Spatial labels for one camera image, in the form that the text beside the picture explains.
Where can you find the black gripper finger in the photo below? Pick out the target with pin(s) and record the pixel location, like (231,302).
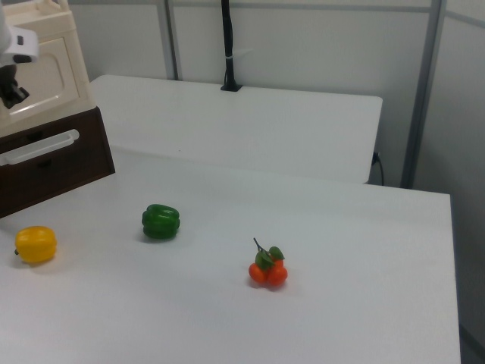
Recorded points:
(7,74)
(16,96)

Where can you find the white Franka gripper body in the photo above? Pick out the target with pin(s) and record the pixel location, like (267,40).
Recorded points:
(20,45)

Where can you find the cream cabinet door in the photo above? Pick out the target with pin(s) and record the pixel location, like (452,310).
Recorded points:
(49,76)

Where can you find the dark brown wooden drawer box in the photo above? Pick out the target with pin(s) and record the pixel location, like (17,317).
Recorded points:
(76,174)

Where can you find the yellow bell pepper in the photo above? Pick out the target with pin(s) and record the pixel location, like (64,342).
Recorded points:
(37,245)

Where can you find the green bell pepper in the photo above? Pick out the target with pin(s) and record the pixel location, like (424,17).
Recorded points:
(161,223)

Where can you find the orange fruit cluster with leaves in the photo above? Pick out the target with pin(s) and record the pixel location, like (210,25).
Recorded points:
(274,275)

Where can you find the narrow grey metal partition post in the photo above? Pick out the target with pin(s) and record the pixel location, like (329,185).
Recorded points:
(169,38)

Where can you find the black clamped camera stand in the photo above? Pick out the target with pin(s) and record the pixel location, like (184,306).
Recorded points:
(228,41)

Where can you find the wide grey metal partition post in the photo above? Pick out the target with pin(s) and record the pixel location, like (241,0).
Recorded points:
(424,95)

